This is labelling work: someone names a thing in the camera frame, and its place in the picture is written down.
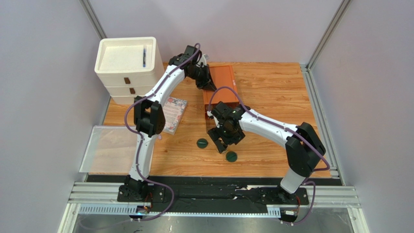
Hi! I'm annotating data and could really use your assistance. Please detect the floral patterned booklet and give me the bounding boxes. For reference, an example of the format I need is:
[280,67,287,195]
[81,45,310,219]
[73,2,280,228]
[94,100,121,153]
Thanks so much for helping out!
[163,97,188,135]

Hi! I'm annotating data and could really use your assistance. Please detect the aluminium frame rail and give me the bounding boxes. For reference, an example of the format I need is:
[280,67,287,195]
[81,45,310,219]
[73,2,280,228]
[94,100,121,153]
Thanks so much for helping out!
[69,183,361,217]

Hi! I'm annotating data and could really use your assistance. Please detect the blue pen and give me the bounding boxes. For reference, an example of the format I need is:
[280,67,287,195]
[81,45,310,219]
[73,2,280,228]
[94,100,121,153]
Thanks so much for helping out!
[142,48,147,67]

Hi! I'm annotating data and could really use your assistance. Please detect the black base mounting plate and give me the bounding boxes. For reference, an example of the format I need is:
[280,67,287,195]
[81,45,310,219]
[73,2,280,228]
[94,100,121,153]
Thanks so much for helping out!
[117,184,311,206]

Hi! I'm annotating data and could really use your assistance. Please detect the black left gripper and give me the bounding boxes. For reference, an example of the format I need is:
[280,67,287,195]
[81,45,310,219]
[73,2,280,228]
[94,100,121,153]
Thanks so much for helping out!
[188,64,218,92]

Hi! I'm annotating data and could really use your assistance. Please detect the orange drawer box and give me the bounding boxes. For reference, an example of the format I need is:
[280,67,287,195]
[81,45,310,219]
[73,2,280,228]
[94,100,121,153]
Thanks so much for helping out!
[203,65,240,112]

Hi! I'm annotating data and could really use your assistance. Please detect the dark green round lid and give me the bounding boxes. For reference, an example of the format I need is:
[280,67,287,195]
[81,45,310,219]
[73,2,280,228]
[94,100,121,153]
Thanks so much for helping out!
[196,138,208,149]

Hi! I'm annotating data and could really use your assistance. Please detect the clear orange drawer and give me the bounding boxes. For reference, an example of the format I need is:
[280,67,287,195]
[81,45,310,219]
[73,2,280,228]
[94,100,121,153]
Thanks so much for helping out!
[205,111,216,132]

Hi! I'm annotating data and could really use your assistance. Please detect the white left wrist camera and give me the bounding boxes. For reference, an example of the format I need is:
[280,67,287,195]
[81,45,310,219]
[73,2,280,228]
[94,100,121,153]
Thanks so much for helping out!
[198,54,209,66]

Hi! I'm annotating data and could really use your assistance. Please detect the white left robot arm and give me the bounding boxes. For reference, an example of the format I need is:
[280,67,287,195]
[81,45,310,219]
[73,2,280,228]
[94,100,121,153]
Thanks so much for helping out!
[117,43,217,202]

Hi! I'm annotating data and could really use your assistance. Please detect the white three-drawer cabinet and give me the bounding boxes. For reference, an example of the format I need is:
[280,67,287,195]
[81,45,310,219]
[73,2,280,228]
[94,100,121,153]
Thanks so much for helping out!
[94,37,165,105]

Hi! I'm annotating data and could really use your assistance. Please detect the clear plastic sheet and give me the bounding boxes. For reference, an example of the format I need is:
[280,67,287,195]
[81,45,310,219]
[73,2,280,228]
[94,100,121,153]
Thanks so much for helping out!
[79,126,140,175]

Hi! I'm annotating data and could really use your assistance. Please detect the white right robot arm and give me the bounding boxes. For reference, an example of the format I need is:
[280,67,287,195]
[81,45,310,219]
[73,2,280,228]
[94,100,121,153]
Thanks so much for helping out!
[207,101,326,200]

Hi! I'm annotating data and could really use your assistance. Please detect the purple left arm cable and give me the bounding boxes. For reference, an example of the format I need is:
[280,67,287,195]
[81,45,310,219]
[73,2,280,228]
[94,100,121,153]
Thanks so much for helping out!
[124,42,202,222]

